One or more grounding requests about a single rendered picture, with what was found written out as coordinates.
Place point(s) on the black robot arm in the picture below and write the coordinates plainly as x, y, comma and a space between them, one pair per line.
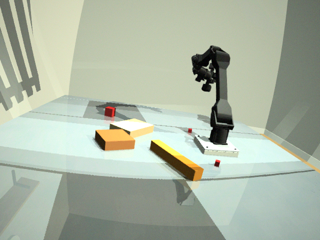
221, 119

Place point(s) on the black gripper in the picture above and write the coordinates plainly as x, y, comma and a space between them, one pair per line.
210, 76

